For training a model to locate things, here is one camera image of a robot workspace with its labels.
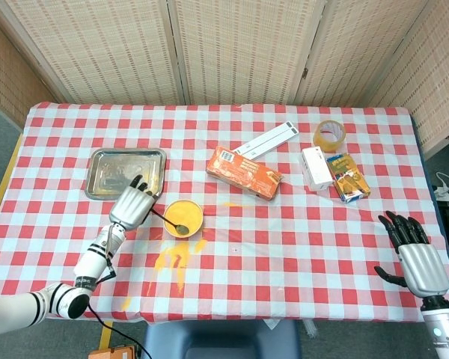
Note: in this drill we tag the small white cardboard box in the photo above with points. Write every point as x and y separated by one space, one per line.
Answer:
316 168

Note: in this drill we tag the rectangular steel tray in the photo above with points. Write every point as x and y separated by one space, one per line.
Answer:
104 172

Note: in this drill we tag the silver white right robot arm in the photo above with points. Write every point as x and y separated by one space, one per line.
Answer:
445 331

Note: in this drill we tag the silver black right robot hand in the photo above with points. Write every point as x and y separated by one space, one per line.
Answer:
423 267

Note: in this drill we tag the yellow powder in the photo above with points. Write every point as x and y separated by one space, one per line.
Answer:
176 250

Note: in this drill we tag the woven folding screen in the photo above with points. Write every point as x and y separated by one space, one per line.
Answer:
247 48

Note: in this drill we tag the yellow bowl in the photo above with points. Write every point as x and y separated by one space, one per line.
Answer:
187 213

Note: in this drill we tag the white power strip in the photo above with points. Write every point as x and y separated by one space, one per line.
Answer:
447 191

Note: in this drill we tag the red white checked tablecloth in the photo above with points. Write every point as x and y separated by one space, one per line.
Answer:
284 261

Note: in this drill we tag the long flat white box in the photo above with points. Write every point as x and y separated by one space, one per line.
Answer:
271 143
263 136

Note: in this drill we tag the colourful crayon box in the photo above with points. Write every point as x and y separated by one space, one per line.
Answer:
349 179

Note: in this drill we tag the dark blue chair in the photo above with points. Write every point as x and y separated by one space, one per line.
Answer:
220 336

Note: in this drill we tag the dark metal spoon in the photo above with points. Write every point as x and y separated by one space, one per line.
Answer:
182 230

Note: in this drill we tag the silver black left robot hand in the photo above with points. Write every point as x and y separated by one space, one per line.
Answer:
131 207

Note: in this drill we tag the orange device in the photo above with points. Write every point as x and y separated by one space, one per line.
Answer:
112 353

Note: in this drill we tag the orange cardboard carton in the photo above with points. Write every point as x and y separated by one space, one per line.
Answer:
243 172

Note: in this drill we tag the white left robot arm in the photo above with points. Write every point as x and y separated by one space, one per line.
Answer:
93 258

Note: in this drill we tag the clear yellowish tape roll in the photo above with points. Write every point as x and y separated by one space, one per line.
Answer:
318 140

